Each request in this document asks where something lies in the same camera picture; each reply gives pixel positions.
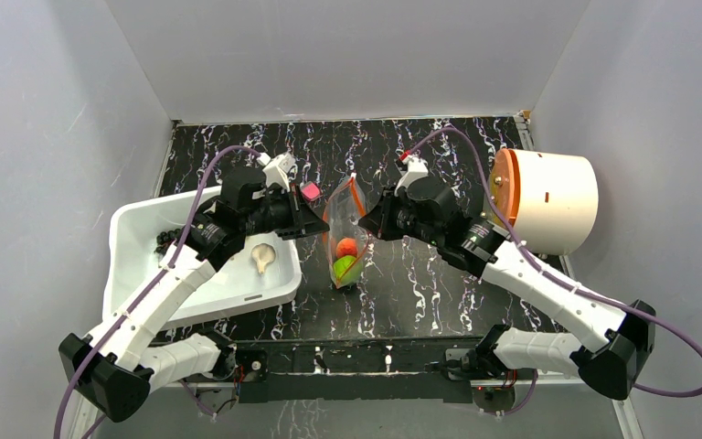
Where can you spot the clear orange zip bag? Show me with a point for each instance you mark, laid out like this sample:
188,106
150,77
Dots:
344,208

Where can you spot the green pear toy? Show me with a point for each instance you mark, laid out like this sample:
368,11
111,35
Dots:
347,270

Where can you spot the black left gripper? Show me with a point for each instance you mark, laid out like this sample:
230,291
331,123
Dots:
308,222

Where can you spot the small pink cube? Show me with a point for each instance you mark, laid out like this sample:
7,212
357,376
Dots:
310,191

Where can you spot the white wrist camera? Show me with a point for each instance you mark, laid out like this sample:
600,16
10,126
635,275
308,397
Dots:
276,169
412,168

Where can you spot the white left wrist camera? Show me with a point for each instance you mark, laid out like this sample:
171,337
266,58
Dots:
276,169

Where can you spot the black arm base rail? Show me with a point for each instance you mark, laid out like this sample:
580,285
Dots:
270,370

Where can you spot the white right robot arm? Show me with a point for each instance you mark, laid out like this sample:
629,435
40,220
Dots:
603,345

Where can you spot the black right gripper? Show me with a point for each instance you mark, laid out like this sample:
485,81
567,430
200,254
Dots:
388,214

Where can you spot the orange peach toy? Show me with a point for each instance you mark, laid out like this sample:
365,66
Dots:
346,247

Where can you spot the white plastic bin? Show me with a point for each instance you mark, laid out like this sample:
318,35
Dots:
236,289

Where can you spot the white orange cylinder container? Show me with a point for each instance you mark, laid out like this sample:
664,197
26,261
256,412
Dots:
551,200

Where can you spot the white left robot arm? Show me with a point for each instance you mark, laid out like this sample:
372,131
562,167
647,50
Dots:
157,315

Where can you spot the beige mushroom toy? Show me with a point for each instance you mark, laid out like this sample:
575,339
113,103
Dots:
263,255

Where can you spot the black grape bunch toy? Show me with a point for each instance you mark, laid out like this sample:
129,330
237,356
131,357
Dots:
164,239

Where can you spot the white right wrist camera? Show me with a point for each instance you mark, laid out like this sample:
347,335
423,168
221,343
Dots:
412,168

